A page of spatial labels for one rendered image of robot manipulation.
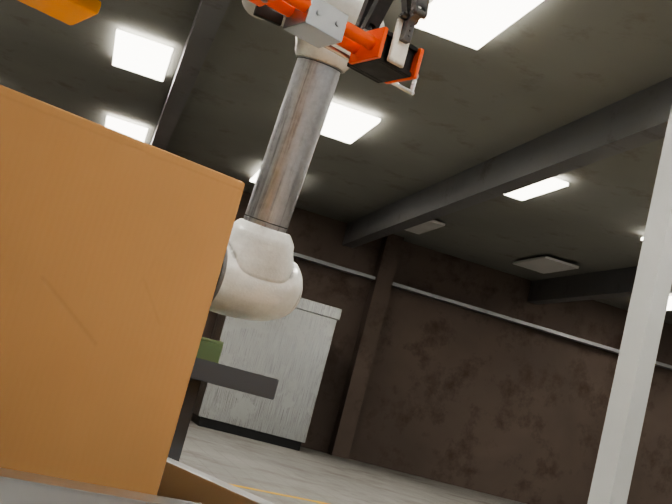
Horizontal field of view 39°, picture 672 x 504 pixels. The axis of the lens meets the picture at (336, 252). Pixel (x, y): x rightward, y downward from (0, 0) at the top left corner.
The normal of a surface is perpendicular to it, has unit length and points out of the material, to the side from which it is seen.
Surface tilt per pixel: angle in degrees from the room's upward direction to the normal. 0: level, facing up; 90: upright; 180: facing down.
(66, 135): 90
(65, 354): 90
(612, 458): 90
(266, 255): 98
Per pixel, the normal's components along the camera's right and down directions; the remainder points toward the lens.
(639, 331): -0.78, -0.29
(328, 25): 0.58, 0.02
